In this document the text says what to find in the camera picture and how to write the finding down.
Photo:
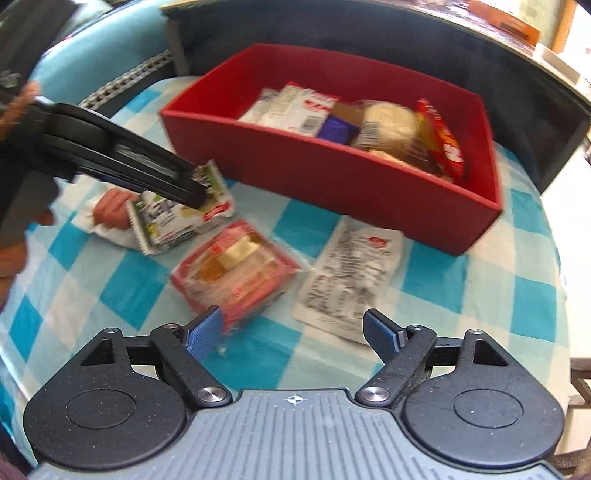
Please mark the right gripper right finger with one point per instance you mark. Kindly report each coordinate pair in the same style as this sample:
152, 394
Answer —
404, 352

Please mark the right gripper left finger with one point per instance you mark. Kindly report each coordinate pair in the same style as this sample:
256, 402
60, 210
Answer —
181, 351

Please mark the vacuum-packed sausages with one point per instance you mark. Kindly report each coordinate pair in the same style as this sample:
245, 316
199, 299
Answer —
105, 215

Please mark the white vacuum snack pouch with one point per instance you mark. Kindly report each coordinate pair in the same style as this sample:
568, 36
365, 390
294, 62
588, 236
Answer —
351, 275

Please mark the red clear-wrapped pastry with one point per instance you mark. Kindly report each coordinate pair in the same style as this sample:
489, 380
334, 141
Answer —
239, 270

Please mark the green white Kapron wafer packet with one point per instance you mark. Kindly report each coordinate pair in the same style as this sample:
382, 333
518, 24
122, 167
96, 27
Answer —
160, 224

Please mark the red shiny snack packet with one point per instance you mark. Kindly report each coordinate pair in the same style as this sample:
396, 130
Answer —
440, 142

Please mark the clear-wrapped round yellow cake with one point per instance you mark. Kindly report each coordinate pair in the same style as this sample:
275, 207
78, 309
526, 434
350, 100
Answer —
393, 132

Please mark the white red spicy strip packet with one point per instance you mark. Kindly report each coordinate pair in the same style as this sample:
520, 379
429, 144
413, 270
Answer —
298, 110

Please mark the person's left hand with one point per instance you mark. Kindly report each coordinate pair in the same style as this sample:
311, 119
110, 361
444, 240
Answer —
14, 256

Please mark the teal sofa blanket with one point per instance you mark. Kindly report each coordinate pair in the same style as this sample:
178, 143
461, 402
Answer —
124, 49

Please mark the red cardboard box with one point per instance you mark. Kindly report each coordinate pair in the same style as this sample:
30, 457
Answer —
204, 122

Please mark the wooden chair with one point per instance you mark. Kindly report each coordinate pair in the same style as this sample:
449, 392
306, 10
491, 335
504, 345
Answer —
575, 464

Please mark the white printed snack packet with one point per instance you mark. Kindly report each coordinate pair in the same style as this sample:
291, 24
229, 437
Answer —
258, 108

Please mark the purple snack wrapper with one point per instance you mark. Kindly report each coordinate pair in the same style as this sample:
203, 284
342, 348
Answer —
338, 131

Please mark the dark coffee table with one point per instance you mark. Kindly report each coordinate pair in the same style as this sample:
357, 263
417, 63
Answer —
534, 112

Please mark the white tape roll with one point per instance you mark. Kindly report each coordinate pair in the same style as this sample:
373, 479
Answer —
557, 63

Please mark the orange cardboard box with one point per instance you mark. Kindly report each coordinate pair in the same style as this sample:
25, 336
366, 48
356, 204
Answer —
505, 22

